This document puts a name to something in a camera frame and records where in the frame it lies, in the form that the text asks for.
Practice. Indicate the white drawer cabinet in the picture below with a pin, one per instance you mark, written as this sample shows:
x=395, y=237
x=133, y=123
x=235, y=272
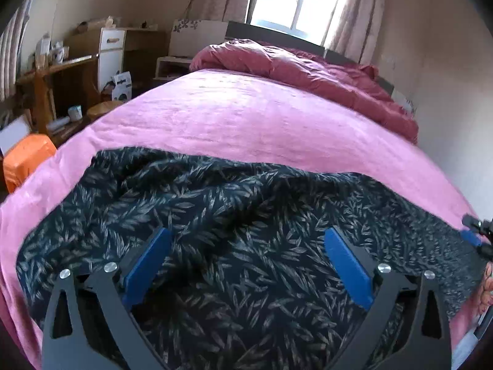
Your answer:
x=111, y=52

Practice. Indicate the black leaf-print pants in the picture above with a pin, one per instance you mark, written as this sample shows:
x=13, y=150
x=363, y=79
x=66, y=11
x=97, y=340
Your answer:
x=248, y=284

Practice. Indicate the person's right hand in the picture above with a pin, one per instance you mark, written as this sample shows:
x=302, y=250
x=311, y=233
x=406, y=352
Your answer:
x=485, y=296

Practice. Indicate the dark bed headboard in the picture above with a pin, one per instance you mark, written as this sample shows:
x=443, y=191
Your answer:
x=237, y=30

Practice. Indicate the beige patterned curtain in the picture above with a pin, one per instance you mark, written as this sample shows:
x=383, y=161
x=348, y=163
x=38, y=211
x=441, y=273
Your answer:
x=354, y=27

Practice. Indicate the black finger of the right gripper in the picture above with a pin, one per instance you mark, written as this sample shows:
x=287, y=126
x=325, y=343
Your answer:
x=479, y=234

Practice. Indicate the white floral cardboard box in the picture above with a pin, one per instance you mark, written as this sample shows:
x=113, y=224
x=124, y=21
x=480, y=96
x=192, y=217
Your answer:
x=188, y=37

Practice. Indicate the pink plush bed blanket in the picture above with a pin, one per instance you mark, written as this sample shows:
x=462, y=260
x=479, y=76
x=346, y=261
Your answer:
x=232, y=116

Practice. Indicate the round wooden stool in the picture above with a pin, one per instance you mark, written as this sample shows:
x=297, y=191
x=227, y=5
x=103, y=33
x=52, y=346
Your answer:
x=101, y=109

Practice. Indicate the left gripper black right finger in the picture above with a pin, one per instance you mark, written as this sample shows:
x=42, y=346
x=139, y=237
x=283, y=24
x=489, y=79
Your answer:
x=423, y=340

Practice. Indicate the dark red quilted duvet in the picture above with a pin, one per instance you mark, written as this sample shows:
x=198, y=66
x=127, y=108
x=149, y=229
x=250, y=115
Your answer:
x=354, y=86

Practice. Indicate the bright window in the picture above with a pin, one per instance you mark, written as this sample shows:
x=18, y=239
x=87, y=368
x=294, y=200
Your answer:
x=313, y=20

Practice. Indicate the wooden desk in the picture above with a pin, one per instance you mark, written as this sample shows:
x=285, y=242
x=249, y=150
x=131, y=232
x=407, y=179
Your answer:
x=56, y=89

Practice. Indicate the orange plastic stool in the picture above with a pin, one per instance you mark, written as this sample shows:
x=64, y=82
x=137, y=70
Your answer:
x=23, y=159

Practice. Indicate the white black product box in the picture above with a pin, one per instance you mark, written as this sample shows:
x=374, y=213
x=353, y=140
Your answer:
x=123, y=87

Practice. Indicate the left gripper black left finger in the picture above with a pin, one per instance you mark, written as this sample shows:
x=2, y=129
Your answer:
x=89, y=324

